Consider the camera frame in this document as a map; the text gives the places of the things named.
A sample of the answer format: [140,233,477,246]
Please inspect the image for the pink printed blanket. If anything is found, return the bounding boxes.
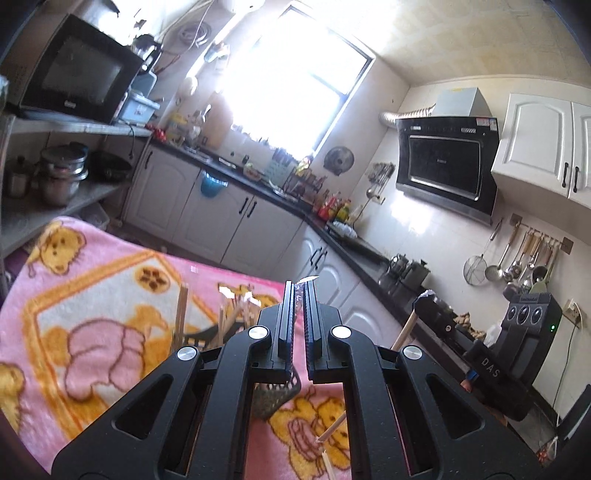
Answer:
[0,216,354,480]

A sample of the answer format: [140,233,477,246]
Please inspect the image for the large plastic oil jug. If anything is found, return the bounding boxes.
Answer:
[203,99,232,148]

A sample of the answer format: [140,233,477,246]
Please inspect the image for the dark green utensil basket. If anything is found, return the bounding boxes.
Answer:
[174,323,302,421]

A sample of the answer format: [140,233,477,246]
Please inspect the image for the silver exhaust duct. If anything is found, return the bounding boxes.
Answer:
[379,104,437,127]

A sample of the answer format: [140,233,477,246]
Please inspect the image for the small steel pot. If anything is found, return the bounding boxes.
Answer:
[4,156,33,199]

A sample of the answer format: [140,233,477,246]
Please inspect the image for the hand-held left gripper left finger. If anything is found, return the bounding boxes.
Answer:
[51,280,296,480]

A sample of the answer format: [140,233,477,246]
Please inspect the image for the black microwave oven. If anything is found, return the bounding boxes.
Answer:
[18,14,145,125]

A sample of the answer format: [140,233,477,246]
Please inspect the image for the grey stone shelf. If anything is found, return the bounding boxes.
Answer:
[0,115,153,252]

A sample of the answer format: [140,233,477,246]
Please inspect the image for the dark steel kettle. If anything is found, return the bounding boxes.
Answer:
[388,253,409,282]

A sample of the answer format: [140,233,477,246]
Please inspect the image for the grey kettle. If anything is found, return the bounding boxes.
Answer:
[406,258,430,288]

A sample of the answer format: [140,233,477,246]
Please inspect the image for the bright kitchen window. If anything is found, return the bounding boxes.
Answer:
[222,0,376,158]

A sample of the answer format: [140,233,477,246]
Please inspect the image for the steel pot with lid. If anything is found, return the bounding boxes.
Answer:
[41,143,88,174]

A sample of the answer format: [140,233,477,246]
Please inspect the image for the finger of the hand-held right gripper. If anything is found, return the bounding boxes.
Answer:
[412,291,485,360]

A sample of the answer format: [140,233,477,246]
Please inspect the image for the pile of wooden chopsticks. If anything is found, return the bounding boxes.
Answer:
[315,410,348,480]

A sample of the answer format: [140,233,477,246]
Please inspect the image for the white wall socket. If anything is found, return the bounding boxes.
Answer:
[566,299,585,329]

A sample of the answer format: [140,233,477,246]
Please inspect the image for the black wok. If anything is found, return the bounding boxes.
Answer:
[90,151,134,183]

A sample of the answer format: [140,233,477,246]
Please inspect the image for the white base cabinets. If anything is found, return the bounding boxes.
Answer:
[122,143,416,333]

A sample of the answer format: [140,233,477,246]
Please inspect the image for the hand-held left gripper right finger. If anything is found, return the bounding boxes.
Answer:
[302,279,543,480]

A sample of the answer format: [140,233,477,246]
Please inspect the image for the white wall cabinet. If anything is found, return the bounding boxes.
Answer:
[490,92,591,210]

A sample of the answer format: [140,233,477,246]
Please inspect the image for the row of hanging kitchen utensils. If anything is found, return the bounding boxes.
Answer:
[463,219,561,296]

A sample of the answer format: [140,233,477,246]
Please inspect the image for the large steel pot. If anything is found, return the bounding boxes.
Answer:
[37,168,89,208]

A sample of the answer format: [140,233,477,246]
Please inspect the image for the pale blue plastic crate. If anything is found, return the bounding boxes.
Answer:
[121,90,161,125]

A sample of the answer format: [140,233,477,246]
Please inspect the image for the wall hook rail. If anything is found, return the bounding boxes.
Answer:
[510,215,575,254]

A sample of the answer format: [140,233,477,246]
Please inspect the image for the row of condiment bottles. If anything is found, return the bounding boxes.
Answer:
[314,188,352,223]

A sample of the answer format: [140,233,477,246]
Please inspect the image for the black range hood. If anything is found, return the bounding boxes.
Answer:
[394,87,500,227]

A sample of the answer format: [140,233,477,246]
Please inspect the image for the black kitchen countertop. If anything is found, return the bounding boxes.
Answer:
[150,138,467,370]

